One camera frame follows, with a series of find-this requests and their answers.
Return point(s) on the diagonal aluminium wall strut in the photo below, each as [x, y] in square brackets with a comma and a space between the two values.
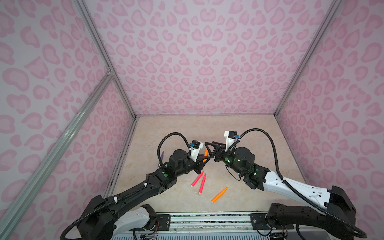
[21, 204]

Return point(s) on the orange highlighter pen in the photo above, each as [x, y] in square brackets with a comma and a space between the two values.
[218, 196]
[206, 155]

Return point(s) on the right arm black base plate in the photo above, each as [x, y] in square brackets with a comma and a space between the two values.
[259, 222]

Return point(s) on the pink highlighter pen left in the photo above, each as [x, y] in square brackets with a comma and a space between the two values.
[197, 179]

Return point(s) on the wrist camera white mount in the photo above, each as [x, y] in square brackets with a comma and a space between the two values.
[231, 137]
[195, 148]

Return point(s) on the aluminium front rail frame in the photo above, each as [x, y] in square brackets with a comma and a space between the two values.
[208, 226]

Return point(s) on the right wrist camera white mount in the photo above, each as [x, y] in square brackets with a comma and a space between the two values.
[231, 137]

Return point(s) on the pink highlighter pen right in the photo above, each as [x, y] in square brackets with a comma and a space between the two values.
[202, 184]

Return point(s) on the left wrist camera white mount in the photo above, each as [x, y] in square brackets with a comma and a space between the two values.
[195, 148]

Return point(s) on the pink highlighter pen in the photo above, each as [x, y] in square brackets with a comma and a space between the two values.
[202, 184]
[197, 179]

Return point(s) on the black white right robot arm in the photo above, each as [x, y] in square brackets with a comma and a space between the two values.
[327, 209]

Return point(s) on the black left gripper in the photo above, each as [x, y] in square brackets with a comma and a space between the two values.
[199, 163]

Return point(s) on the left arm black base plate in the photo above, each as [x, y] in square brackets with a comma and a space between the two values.
[160, 222]

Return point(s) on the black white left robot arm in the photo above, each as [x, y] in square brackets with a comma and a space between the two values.
[97, 222]

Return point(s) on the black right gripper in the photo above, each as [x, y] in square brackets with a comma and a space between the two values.
[219, 151]

